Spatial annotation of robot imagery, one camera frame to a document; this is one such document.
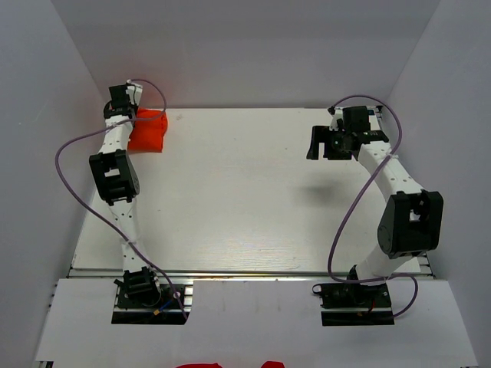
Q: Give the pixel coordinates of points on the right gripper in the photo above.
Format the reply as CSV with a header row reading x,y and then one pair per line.
x,y
322,134

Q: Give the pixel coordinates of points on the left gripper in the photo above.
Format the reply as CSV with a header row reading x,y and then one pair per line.
x,y
134,106

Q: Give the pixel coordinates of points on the orange t-shirt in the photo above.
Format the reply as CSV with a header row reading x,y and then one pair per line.
x,y
148,132

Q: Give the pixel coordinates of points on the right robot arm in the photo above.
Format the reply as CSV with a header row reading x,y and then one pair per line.
x,y
411,222

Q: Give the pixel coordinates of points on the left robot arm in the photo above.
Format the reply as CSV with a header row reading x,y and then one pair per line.
x,y
118,186

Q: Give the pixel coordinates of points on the red cloth bottom right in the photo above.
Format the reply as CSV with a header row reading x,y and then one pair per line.
x,y
273,364

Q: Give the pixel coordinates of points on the red cloth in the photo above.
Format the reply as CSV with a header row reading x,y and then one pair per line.
x,y
200,365
273,364

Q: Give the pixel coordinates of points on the red cloth bottom left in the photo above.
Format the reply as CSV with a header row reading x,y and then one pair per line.
x,y
200,365

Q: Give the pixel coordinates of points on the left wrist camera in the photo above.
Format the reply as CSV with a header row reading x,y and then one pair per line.
x,y
134,91

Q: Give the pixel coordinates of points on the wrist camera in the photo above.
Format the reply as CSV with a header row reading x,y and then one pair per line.
x,y
134,91
336,123

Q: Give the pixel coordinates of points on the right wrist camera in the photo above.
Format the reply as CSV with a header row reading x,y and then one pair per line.
x,y
336,123

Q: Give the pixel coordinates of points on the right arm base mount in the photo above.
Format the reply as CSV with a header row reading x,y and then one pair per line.
x,y
354,305

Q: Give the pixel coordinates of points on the aluminium table rail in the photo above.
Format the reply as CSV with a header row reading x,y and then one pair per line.
x,y
113,273

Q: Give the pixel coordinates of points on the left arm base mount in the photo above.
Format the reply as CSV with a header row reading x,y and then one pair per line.
x,y
162,307

